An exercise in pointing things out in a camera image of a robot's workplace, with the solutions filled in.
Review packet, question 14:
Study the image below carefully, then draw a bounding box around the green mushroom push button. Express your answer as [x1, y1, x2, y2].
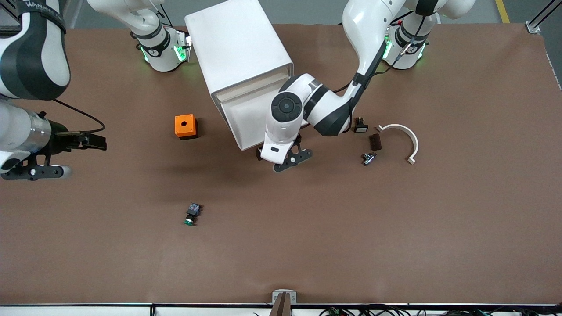
[183, 202, 202, 227]

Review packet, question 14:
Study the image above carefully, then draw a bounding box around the orange button enclosure box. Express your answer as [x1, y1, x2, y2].
[174, 114, 198, 140]

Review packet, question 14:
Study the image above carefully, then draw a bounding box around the black cable bundle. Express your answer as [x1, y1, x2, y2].
[318, 306, 562, 316]

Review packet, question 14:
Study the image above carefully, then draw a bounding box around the grey camera stand bracket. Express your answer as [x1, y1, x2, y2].
[271, 289, 298, 316]

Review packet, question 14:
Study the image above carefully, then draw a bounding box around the white half ring clamp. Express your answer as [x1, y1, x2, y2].
[376, 124, 419, 165]

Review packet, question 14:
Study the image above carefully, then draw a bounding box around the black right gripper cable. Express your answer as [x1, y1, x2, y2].
[52, 99, 106, 133]

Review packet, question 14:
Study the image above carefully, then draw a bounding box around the aluminium frame post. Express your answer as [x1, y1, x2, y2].
[525, 0, 562, 35]

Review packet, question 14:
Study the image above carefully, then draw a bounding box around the white table edge rail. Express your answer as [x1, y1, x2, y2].
[0, 303, 562, 316]

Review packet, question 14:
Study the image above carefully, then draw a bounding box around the brown table cover sheet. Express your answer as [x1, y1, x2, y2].
[0, 22, 562, 305]

